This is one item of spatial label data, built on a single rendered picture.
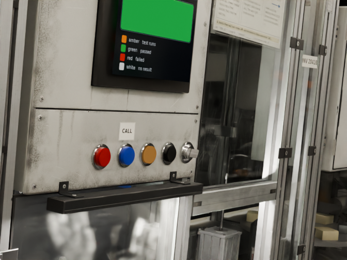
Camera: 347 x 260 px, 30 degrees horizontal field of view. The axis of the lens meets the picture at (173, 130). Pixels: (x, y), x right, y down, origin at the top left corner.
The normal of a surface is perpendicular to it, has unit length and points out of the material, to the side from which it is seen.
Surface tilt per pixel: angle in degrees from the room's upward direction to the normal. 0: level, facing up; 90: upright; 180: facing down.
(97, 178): 90
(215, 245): 90
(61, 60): 90
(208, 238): 90
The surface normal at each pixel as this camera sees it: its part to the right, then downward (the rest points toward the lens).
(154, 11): 0.81, 0.11
